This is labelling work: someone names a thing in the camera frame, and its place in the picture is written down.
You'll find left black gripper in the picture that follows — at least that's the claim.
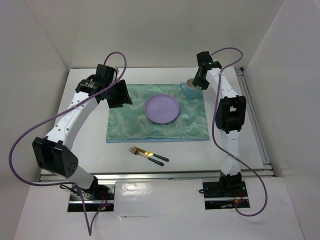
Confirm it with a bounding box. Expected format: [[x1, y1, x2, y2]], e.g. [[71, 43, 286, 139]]
[[105, 79, 132, 109]]

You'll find green patterned cloth placemat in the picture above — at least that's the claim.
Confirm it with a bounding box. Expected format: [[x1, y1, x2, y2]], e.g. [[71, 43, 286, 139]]
[[106, 84, 210, 143]]

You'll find light blue mug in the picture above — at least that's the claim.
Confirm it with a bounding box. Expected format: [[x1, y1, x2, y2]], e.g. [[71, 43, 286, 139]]
[[179, 78, 200, 99]]

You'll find purple plastic plate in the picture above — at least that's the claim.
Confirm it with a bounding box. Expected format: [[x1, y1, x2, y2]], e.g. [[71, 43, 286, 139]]
[[144, 94, 180, 124]]

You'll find gold fork green handle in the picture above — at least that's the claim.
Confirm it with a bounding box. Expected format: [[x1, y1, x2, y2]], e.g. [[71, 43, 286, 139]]
[[129, 147, 164, 167]]

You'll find gold knife green handle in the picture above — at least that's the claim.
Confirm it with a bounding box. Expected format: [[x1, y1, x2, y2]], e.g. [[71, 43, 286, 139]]
[[133, 146, 170, 162]]

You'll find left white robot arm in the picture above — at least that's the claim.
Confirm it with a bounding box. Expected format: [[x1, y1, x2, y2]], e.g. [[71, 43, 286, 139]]
[[32, 64, 132, 200]]

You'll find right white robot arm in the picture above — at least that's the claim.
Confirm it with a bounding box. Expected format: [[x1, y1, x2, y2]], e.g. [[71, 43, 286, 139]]
[[192, 51, 247, 197]]

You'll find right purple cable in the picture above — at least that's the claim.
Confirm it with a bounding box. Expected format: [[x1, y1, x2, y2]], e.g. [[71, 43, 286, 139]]
[[210, 47, 269, 216]]

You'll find purple cable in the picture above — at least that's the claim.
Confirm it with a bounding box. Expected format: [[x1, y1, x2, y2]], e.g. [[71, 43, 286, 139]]
[[210, 47, 269, 216], [8, 51, 128, 236]]

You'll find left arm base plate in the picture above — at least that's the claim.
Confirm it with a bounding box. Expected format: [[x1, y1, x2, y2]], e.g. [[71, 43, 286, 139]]
[[59, 184, 116, 213]]

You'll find aluminium rail front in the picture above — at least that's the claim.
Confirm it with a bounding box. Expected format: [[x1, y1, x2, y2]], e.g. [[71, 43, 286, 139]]
[[39, 168, 275, 182]]

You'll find aluminium rail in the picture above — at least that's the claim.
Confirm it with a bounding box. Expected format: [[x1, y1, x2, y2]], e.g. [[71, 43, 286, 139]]
[[234, 67, 275, 177], [39, 168, 275, 182]]

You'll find aluminium rail right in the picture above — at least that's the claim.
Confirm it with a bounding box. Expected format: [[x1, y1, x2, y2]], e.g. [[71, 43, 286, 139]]
[[234, 67, 275, 177]]

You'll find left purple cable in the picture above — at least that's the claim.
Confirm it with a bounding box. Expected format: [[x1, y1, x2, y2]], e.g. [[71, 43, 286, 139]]
[[8, 51, 128, 236]]

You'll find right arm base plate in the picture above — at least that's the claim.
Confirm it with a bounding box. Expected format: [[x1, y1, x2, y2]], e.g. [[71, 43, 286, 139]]
[[198, 181, 250, 210]]

